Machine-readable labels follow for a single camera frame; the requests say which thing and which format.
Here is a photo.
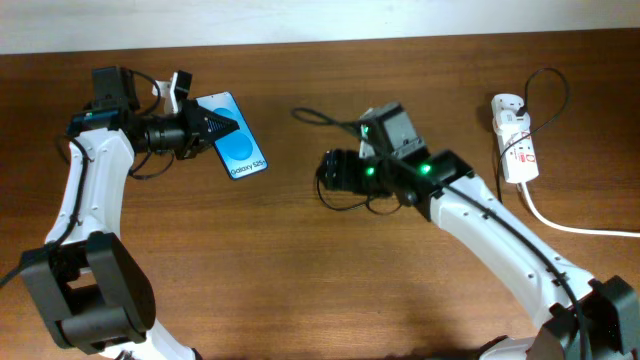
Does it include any white power strip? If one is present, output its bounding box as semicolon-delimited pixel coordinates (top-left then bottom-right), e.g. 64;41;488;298
491;93;539;184

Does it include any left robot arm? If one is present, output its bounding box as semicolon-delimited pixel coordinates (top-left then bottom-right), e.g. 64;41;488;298
15;66;239;359

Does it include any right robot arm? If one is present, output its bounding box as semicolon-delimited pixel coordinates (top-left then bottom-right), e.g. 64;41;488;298
317;103;639;359

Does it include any white USB charger adapter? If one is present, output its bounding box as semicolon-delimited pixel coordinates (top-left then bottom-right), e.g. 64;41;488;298
493;110;530;134

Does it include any blue Galaxy smartphone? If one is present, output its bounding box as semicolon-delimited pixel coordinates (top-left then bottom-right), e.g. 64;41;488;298
196;92;268;180

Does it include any black USB charging cable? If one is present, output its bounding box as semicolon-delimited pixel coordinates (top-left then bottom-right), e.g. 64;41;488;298
314;67;571;217

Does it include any white power strip cord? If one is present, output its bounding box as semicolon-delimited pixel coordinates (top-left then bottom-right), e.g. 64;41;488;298
517;181;640;239

